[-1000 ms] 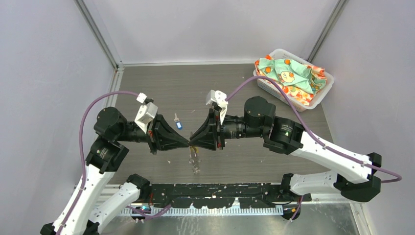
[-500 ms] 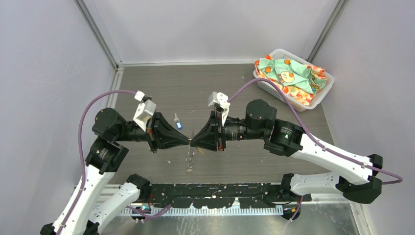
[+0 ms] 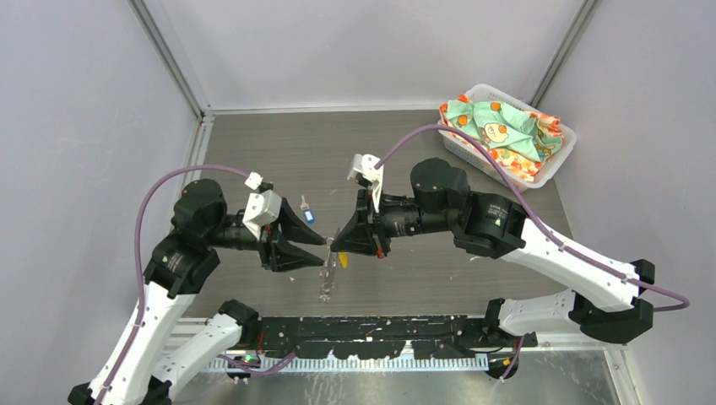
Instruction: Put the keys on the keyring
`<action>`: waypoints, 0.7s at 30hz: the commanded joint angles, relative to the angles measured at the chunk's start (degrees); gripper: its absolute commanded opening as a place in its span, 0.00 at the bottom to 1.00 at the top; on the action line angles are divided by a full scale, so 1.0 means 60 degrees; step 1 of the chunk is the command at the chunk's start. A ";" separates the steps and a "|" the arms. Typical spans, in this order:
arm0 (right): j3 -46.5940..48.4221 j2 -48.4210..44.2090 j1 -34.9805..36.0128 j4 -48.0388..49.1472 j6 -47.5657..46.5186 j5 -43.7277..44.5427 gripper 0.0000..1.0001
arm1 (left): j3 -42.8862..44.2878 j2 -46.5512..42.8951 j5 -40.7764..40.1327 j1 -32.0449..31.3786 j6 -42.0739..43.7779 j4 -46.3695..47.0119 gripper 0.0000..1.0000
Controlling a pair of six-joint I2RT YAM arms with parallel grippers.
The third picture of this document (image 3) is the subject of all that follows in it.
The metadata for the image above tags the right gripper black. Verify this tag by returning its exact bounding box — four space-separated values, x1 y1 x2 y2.
331 183 455 257

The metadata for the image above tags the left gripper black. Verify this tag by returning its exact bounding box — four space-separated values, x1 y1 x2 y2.
209 196 328 268

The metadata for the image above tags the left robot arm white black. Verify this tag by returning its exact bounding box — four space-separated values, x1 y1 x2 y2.
68 179 326 404

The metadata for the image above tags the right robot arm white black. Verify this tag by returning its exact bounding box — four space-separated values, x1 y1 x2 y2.
330 158 655 347

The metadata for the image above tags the blue capped key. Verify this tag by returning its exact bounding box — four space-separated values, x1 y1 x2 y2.
300 195 315 224

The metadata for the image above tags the white plastic basket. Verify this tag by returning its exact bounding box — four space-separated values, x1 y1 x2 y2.
440 84 577 192

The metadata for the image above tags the colourful printed cloth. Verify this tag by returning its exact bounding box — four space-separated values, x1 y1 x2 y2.
439 94 564 182

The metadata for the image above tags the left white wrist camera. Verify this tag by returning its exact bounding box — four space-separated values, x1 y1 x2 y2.
241 190 282 240

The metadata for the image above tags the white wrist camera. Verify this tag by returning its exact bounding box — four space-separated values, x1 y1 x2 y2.
241 190 282 240
347 154 387 214

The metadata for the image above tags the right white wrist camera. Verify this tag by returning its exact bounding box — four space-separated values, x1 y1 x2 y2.
347 154 387 214

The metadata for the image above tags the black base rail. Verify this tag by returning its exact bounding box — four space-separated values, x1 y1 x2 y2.
239 315 519 359

